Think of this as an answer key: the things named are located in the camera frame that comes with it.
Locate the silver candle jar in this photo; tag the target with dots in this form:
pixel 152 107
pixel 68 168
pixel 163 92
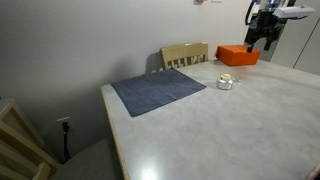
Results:
pixel 224 82

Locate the dark blue cloth mat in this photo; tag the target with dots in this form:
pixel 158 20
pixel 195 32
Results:
pixel 147 92

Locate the orange cardboard box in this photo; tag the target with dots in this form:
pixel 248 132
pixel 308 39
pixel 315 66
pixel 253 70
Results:
pixel 237 55

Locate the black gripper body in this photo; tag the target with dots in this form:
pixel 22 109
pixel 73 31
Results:
pixel 265 25

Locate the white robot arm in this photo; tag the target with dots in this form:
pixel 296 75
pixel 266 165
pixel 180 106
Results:
pixel 268 5

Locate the wooden chair by wall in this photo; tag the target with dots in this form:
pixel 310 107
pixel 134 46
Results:
pixel 177 56

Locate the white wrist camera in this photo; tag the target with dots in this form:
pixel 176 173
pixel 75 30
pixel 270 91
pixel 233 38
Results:
pixel 293 12

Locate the wooden chair at table end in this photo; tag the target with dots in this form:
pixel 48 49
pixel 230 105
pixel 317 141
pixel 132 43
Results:
pixel 23 153

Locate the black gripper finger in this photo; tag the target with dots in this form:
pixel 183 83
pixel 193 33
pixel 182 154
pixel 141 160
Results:
pixel 250 46
pixel 269 40

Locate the wall power outlet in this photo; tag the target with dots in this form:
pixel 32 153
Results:
pixel 65 121

